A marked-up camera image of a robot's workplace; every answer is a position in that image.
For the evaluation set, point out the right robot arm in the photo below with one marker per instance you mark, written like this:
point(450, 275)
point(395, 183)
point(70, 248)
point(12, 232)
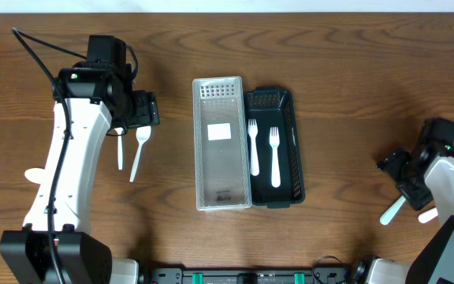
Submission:
point(434, 155)

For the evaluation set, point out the white plastic spoon horizontal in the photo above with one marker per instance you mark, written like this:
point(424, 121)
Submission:
point(36, 175)

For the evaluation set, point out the black plastic perforated basket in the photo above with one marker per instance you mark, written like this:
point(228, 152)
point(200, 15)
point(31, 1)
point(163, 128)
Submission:
point(273, 107)

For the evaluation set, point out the clear plastic perforated basket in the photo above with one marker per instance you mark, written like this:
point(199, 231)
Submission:
point(222, 179)

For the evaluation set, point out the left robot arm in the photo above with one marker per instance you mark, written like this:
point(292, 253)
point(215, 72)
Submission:
point(93, 99)

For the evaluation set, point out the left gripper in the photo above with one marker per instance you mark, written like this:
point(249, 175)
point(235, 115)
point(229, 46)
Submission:
point(142, 109)

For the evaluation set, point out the white plastic spoon upright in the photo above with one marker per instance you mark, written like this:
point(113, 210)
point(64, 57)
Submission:
point(120, 148)

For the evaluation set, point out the white plastic spoon right side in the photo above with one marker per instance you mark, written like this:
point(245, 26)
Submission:
point(428, 215)

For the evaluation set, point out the white plastic spoon tilted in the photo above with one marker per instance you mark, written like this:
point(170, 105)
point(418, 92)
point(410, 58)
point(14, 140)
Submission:
point(142, 136)

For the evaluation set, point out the white plastic fork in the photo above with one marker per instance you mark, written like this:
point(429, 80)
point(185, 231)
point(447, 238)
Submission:
point(386, 218)
point(275, 169)
point(252, 130)

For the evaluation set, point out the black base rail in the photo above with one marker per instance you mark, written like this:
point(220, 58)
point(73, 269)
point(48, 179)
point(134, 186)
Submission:
point(316, 275)

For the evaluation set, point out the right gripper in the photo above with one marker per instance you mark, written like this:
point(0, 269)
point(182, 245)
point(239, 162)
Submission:
point(402, 181)

